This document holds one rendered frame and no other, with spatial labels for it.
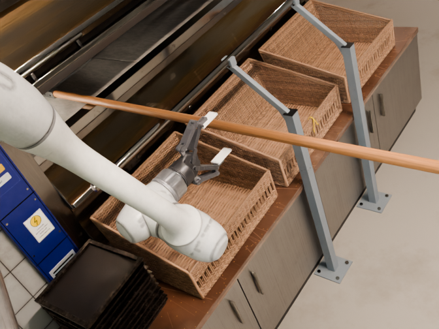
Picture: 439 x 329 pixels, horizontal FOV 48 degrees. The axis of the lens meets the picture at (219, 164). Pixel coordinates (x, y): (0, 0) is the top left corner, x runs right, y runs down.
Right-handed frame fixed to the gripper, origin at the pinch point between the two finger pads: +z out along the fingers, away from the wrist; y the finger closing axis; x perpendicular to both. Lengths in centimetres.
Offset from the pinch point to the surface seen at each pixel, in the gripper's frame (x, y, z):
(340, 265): -3, 118, 44
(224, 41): -64, 18, 79
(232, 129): 3.9, -0.6, 2.2
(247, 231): -15, 59, 8
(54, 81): -50, -22, -13
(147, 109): -33.4, -1.5, 2.8
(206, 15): -64, 2, 74
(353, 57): -4, 29, 89
